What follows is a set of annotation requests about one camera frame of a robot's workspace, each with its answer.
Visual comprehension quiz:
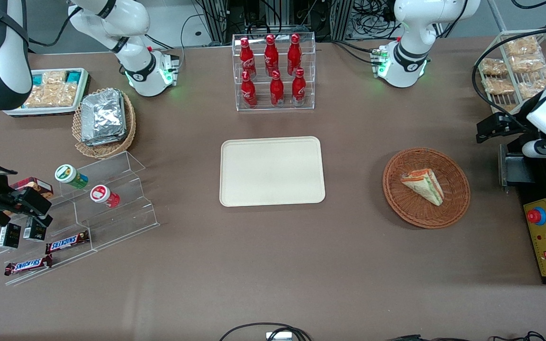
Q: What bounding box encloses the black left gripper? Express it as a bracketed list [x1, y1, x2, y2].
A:
[476, 112, 532, 144]

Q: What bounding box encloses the triangular sandwich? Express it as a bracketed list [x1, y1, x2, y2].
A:
[400, 170, 445, 206]

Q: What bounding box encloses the round brown wicker basket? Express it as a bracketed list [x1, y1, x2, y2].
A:
[382, 147, 471, 230]

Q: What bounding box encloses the light tan wicker basket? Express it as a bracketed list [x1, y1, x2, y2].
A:
[72, 88, 137, 159]

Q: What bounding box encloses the white snack display tray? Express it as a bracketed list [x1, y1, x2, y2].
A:
[3, 68, 91, 117]

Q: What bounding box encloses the cream rectangular tray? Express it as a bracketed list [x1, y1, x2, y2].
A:
[219, 136, 326, 207]

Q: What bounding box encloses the small black box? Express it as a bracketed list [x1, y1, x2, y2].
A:
[23, 217, 47, 242]
[0, 223, 22, 250]

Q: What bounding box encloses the Snickers chocolate bar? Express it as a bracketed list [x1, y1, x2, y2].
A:
[45, 230, 91, 255]
[4, 254, 54, 277]

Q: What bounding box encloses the black block with metal plate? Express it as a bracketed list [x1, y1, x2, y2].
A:
[499, 144, 535, 188]

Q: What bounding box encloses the green cup with white lid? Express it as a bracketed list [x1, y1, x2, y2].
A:
[55, 164, 90, 190]

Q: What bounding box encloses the red cup with white lid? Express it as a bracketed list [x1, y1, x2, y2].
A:
[89, 184, 121, 209]

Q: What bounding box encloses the clear acrylic stepped shelf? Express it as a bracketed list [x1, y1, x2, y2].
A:
[0, 151, 161, 286]

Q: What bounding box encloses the crispy snack bags pile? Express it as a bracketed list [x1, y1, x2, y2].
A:
[24, 71, 80, 108]

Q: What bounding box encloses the silver foil pouch stack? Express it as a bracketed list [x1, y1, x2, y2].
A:
[81, 89, 127, 146]

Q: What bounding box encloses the red cola bottle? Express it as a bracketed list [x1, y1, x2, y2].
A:
[264, 34, 280, 76]
[270, 70, 285, 107]
[240, 71, 258, 108]
[291, 68, 307, 106]
[239, 37, 257, 79]
[287, 33, 302, 75]

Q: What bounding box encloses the clear acrylic bottle rack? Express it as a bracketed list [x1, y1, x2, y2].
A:
[232, 32, 316, 112]

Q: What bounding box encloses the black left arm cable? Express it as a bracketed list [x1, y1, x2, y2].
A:
[472, 26, 546, 135]

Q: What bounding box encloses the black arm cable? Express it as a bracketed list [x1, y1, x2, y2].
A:
[472, 26, 546, 135]
[27, 6, 83, 48]

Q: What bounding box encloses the white wire rack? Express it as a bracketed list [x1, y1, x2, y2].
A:
[474, 29, 546, 115]

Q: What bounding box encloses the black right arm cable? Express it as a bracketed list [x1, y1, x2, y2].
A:
[27, 6, 83, 48]

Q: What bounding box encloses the black looped cable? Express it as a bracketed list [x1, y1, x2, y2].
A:
[219, 323, 312, 341]

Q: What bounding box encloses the black aluminium frame rack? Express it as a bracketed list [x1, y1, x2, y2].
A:
[197, 0, 397, 43]

